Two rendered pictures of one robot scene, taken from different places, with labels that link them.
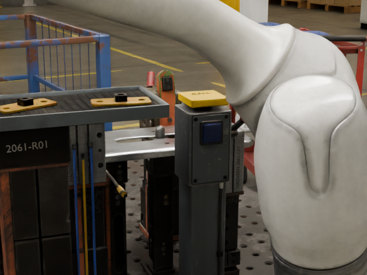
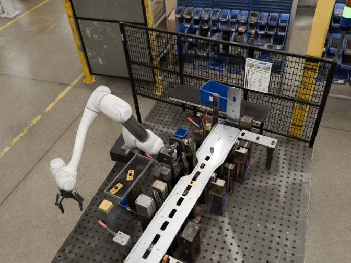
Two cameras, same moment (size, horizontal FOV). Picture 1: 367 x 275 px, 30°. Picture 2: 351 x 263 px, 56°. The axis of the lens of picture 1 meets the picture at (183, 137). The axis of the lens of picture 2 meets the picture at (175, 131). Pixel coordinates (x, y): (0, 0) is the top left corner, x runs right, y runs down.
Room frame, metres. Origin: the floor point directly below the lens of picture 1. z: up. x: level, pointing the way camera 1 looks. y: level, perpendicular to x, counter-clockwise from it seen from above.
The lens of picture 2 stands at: (2.26, -0.39, 2.80)
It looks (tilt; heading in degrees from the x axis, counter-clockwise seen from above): 42 degrees down; 143
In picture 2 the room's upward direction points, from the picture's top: 6 degrees counter-clockwise
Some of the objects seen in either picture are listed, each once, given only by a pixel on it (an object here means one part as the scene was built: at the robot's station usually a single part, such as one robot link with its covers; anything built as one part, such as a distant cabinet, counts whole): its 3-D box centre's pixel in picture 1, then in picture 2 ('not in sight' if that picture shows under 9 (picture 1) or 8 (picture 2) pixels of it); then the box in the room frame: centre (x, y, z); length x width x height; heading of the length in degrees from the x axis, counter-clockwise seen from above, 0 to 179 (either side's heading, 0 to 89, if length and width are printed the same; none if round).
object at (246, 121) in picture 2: not in sight; (245, 135); (1.02, 1.29, 0.88); 0.08 x 0.08 x 0.36; 20
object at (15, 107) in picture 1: (25, 102); (130, 174); (0.92, 0.22, 1.17); 0.08 x 0.04 x 0.01; 135
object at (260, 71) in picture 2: not in sight; (257, 75); (0.90, 1.54, 1.30); 0.23 x 0.02 x 0.31; 20
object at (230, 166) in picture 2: not in sight; (229, 178); (1.22, 0.86, 0.84); 0.11 x 0.08 x 0.29; 20
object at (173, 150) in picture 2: not in sight; (173, 168); (0.93, 0.57, 0.94); 0.18 x 0.13 x 0.49; 110
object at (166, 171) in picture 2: not in sight; (166, 186); (0.98, 0.45, 0.89); 0.13 x 0.11 x 0.38; 20
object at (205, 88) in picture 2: not in sight; (219, 95); (0.67, 1.33, 1.10); 0.30 x 0.17 x 0.13; 10
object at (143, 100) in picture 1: (120, 98); (116, 188); (0.95, 0.09, 1.17); 0.08 x 0.04 x 0.01; 102
